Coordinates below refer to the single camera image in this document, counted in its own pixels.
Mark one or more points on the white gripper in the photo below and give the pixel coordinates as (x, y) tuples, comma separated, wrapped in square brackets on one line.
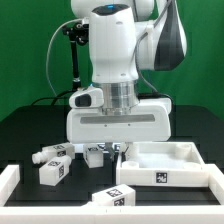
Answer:
[(147, 121)]

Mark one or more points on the white square tabletop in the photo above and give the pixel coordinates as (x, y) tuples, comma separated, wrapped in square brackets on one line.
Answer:
[(165, 164)]

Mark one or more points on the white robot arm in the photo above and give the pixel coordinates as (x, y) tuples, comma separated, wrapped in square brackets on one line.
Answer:
[(125, 38)]

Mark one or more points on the white marker tag sheet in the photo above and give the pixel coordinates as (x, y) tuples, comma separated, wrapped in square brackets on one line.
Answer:
[(79, 147)]

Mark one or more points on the white U-shaped fence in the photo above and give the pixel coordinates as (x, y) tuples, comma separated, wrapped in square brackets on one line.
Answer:
[(125, 215)]

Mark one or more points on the black camera stand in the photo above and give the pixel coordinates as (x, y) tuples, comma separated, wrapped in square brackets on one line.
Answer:
[(78, 35)]

